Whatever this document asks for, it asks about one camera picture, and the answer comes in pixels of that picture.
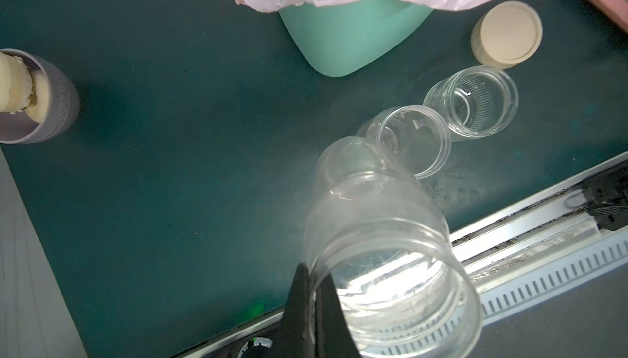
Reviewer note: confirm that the white vent strip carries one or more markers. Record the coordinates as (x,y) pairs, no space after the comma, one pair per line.
(528,278)

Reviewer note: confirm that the beige lid glass peanut jar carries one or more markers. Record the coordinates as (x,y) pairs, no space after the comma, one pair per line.
(475,102)

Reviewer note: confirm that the mint green trash bin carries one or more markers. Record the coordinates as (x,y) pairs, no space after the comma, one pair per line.
(339,40)

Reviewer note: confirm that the red lid peanut jar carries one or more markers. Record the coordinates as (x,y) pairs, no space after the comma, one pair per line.
(386,245)
(417,135)

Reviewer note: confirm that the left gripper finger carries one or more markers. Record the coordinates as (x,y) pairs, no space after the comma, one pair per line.
(313,324)

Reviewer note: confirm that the grey bowl with buns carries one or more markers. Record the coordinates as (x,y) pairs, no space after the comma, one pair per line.
(38,102)

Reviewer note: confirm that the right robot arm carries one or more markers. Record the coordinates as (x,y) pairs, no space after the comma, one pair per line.
(606,197)

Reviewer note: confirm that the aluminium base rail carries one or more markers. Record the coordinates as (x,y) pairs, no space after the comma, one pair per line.
(529,221)

